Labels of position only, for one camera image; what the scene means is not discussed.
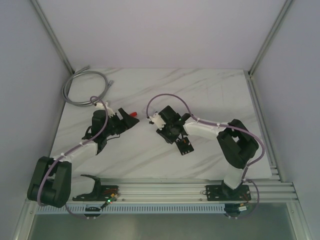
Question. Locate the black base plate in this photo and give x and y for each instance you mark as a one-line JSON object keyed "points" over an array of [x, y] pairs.
{"points": [[222, 193], [105, 191]]}

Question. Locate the grey slotted cable duct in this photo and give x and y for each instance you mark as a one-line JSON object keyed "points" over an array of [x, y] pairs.
{"points": [[148, 208]]}

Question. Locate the right aluminium frame post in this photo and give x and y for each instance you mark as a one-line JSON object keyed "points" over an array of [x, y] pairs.
{"points": [[275, 28]]}

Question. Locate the clear plastic fuse box cover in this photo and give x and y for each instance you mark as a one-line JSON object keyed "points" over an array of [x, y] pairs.
{"points": [[146, 112]]}

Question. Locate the aluminium frame post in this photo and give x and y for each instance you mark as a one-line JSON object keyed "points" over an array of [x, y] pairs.
{"points": [[51, 34], [275, 28]]}

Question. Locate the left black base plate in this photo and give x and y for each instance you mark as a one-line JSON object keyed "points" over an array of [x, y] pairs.
{"points": [[105, 191]]}

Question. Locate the black fuse box base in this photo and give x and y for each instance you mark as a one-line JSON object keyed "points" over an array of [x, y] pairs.
{"points": [[184, 148]]}

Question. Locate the aluminium front rail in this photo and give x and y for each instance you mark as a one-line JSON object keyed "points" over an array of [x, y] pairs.
{"points": [[192, 191]]}

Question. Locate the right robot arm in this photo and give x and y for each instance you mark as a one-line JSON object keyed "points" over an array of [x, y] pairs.
{"points": [[237, 146]]}

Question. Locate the left aluminium frame post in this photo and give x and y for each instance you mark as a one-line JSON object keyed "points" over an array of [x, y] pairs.
{"points": [[51, 34]]}

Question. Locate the red handled screwdriver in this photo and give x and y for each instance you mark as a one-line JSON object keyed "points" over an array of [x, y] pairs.
{"points": [[133, 114]]}

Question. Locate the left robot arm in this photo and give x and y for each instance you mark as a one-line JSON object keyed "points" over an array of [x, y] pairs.
{"points": [[55, 180]]}

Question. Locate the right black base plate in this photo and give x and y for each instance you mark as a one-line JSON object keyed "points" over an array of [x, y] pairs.
{"points": [[222, 193]]}

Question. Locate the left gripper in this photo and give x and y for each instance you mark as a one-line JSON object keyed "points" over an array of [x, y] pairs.
{"points": [[119, 120]]}

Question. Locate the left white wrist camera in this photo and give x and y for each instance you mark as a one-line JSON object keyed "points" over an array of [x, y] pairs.
{"points": [[105, 106]]}

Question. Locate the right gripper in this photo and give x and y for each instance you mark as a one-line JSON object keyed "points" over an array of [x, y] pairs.
{"points": [[169, 139]]}

